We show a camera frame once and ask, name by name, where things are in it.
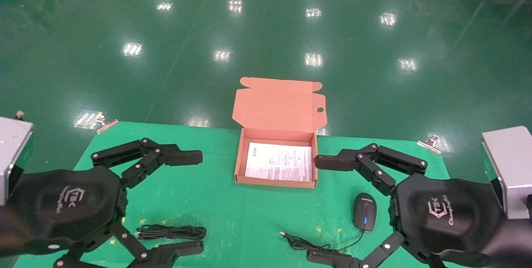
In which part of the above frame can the black wired computer mouse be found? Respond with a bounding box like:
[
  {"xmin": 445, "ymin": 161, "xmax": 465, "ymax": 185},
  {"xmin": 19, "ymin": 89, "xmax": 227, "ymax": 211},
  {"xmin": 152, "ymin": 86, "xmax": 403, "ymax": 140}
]
[{"xmin": 279, "ymin": 193, "xmax": 377, "ymax": 254}]

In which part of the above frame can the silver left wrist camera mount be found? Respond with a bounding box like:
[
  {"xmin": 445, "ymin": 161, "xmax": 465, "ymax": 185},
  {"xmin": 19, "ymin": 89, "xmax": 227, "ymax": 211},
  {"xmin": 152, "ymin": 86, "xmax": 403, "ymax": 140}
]
[{"xmin": 0, "ymin": 111, "xmax": 34, "ymax": 207}]

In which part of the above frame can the metal table clip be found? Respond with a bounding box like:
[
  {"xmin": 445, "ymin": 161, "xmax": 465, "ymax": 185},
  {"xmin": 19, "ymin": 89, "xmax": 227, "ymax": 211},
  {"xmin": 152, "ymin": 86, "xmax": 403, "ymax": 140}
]
[
  {"xmin": 417, "ymin": 135, "xmax": 442, "ymax": 154},
  {"xmin": 96, "ymin": 119, "xmax": 119, "ymax": 135}
]

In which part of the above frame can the brown open cardboard box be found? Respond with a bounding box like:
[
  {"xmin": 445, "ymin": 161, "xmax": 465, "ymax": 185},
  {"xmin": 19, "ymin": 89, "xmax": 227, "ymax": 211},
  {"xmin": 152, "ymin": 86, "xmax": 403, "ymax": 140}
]
[{"xmin": 232, "ymin": 77, "xmax": 327, "ymax": 189}]

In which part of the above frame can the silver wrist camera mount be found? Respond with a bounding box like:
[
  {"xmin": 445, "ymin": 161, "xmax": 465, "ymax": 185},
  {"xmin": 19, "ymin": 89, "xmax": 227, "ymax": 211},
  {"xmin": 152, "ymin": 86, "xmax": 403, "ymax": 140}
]
[
  {"xmin": 481, "ymin": 126, "xmax": 532, "ymax": 220},
  {"xmin": 0, "ymin": 111, "xmax": 34, "ymax": 207}
]

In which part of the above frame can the white printed paper sheet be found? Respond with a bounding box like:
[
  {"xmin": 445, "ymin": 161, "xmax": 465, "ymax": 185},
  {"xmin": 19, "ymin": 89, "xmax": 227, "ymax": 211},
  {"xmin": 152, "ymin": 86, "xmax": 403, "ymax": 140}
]
[{"xmin": 245, "ymin": 142, "xmax": 313, "ymax": 182}]

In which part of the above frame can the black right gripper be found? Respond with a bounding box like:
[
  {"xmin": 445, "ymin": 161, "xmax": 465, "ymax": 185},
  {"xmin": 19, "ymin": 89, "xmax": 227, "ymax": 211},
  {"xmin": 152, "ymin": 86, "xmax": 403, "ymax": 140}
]
[{"xmin": 392, "ymin": 174, "xmax": 506, "ymax": 257}]

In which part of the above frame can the black data cable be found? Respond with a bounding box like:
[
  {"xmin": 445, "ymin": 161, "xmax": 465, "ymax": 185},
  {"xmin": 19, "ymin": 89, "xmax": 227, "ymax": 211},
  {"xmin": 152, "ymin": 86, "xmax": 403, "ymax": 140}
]
[{"xmin": 136, "ymin": 224, "xmax": 207, "ymax": 241}]

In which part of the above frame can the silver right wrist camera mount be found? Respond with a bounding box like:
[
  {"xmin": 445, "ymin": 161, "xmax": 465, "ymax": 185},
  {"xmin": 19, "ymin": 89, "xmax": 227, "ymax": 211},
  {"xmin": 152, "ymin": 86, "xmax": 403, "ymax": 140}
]
[{"xmin": 481, "ymin": 126, "xmax": 532, "ymax": 220}]

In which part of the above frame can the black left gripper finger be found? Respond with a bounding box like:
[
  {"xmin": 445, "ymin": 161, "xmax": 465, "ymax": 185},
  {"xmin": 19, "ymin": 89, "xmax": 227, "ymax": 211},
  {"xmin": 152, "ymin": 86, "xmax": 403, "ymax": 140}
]
[{"xmin": 91, "ymin": 138, "xmax": 204, "ymax": 189}]

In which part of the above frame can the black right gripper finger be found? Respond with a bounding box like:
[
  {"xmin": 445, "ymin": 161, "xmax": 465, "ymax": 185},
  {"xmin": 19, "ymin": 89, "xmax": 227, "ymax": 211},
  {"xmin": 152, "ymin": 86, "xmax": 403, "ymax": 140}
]
[
  {"xmin": 315, "ymin": 143, "xmax": 428, "ymax": 196},
  {"xmin": 306, "ymin": 231, "xmax": 448, "ymax": 268}
]

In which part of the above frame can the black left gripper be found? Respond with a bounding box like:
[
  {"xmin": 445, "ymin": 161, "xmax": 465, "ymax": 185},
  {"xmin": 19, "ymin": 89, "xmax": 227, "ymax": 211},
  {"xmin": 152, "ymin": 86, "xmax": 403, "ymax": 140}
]
[{"xmin": 0, "ymin": 166, "xmax": 205, "ymax": 268}]

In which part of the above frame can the green table cloth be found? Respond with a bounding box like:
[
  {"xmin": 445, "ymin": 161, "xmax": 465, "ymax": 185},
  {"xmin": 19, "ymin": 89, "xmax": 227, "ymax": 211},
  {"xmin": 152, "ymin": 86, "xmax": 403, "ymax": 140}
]
[{"xmin": 12, "ymin": 121, "xmax": 487, "ymax": 268}]

